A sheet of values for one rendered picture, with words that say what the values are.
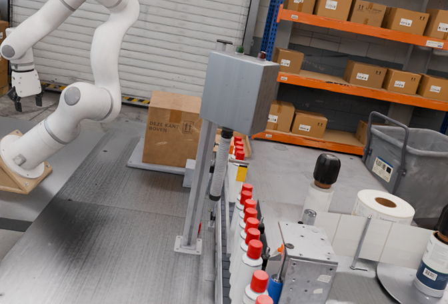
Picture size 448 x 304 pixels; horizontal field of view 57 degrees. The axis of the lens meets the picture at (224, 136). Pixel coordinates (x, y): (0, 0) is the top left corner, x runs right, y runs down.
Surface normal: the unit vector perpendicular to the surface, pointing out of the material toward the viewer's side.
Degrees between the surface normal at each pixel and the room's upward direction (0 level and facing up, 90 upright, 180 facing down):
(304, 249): 0
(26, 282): 0
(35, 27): 57
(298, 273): 90
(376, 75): 90
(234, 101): 90
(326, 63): 90
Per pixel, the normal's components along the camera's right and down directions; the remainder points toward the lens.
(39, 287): 0.18, -0.93
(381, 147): -0.93, 0.01
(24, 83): 0.85, 0.21
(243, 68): -0.55, 0.17
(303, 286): 0.02, 0.33
